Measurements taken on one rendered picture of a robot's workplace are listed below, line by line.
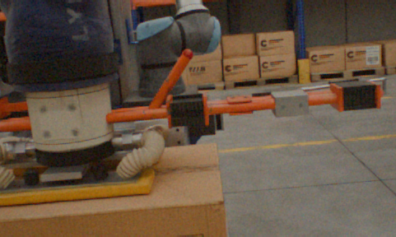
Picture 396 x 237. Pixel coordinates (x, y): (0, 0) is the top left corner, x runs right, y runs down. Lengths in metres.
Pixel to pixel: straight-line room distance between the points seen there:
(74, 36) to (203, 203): 0.39
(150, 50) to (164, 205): 0.70
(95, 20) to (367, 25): 9.07
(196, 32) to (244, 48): 7.12
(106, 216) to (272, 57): 7.42
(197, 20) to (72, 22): 0.65
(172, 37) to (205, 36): 0.11
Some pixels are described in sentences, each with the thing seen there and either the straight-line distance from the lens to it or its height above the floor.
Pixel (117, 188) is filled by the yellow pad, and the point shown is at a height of 0.96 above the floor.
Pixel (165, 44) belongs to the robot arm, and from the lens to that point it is 1.48.
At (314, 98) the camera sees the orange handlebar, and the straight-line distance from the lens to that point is 1.03.
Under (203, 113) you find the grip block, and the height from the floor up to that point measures 1.07.
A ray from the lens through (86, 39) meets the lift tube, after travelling 0.97.
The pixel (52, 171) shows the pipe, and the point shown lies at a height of 1.00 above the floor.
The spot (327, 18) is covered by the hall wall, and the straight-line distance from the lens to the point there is 9.69.
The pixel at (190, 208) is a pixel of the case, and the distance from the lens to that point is 0.88.
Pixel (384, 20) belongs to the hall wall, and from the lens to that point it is 10.00.
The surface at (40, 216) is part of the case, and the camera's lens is 0.94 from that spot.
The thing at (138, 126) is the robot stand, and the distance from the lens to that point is 1.38.
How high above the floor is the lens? 1.27
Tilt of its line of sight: 12 degrees down
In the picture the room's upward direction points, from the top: 6 degrees counter-clockwise
